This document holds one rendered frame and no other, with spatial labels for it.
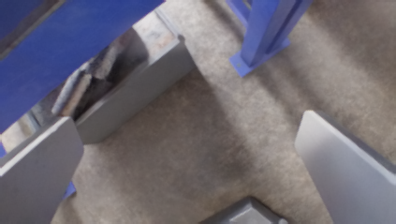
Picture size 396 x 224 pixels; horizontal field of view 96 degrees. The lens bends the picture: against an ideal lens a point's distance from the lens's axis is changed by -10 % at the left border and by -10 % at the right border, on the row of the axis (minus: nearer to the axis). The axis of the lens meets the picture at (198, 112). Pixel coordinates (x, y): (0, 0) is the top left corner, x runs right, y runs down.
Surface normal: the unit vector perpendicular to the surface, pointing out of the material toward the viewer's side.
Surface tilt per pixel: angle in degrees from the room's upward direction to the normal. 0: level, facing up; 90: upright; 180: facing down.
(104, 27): 90
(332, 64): 0
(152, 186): 0
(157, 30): 0
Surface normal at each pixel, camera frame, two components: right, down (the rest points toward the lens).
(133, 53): -0.13, -0.04
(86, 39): 0.55, 0.83
